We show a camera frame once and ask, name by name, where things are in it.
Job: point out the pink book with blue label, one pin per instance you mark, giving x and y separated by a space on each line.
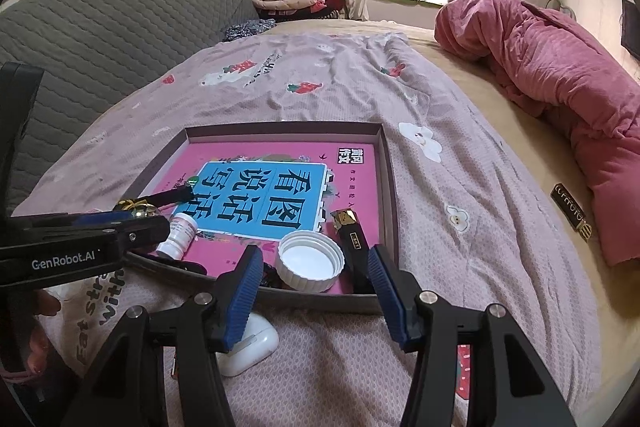
350 167

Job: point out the dark patterned cloth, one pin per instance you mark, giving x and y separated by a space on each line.
250 29

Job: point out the beige bed sheet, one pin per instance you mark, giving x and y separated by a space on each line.
500 132

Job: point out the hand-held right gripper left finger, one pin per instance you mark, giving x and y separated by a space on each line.
245 297

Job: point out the black wall television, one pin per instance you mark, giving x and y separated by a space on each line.
631 24

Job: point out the white ribbed bottle lid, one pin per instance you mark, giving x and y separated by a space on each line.
310 262

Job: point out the black and gold lighter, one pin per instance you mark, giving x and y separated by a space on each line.
352 242

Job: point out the small black trinket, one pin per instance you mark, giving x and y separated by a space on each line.
270 278

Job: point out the black and gold label strip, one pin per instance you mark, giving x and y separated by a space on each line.
570 207

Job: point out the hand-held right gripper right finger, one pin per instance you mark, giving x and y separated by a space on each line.
387 297

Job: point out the small white pill bottle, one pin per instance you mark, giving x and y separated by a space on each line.
180 232

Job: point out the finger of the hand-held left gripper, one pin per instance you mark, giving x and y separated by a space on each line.
100 218
150 232

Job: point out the shallow cardboard box tray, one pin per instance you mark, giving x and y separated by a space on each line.
387 187

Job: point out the strawberry printed blanket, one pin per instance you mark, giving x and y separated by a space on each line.
350 82

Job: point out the black and yellow wristwatch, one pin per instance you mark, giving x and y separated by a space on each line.
170 197

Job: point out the pink quilt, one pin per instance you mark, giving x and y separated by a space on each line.
550 57

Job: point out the person's left hand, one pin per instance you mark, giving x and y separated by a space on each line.
50 306

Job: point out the metal chair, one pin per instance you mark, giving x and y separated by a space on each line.
562 9

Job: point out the grey quilted headboard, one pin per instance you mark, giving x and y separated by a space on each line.
125 17

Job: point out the white earbud case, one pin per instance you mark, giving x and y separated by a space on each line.
255 347

